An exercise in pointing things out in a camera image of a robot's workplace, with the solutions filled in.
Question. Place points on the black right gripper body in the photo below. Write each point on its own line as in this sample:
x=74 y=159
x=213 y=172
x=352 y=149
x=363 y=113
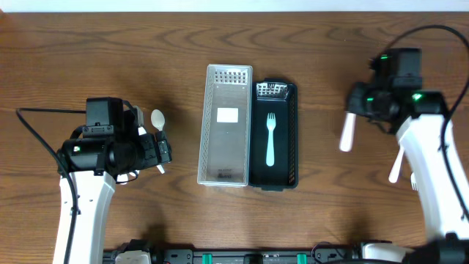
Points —
x=365 y=100

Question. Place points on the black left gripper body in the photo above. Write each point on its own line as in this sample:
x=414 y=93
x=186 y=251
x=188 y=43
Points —
x=161 y=149

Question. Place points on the pink plastic fork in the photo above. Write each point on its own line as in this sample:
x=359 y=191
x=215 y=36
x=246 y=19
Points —
x=396 y=168

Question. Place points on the black plastic basket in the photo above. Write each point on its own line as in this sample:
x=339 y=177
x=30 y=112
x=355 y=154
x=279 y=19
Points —
x=280 y=97

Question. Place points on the mint green plastic fork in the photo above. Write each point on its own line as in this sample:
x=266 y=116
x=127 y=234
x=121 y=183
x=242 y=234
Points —
x=270 y=152

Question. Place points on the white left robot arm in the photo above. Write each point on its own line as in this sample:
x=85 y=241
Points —
x=86 y=197

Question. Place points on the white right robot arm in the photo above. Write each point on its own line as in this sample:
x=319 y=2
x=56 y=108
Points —
x=421 y=123

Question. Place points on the beige plastic spoon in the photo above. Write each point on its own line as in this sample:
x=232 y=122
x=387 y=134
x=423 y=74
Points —
x=158 y=121

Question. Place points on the clear plastic basket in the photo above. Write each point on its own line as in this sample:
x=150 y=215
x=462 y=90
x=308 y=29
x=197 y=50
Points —
x=225 y=147

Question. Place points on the white label sticker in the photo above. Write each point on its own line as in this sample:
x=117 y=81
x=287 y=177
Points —
x=227 y=115

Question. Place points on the white plastic fork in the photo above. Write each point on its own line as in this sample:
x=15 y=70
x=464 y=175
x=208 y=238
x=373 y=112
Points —
x=413 y=182

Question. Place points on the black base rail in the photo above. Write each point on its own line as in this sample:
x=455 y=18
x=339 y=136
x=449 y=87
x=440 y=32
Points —
x=142 y=251

